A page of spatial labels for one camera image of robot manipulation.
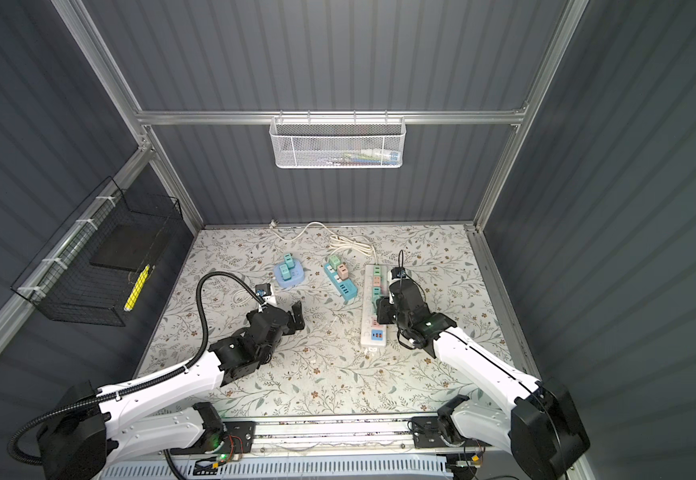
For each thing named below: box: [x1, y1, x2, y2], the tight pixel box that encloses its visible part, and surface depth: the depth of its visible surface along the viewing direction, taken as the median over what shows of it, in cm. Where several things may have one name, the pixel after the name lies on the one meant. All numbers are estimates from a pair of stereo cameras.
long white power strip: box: [361, 264, 389, 347], surface depth 94 cm
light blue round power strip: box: [274, 253, 305, 288], surface depth 104 cm
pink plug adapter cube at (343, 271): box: [337, 264, 349, 280], surface depth 101 cm
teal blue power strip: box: [323, 263, 359, 301], surface depth 102 cm
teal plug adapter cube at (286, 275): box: [279, 263, 292, 281], surface depth 101 cm
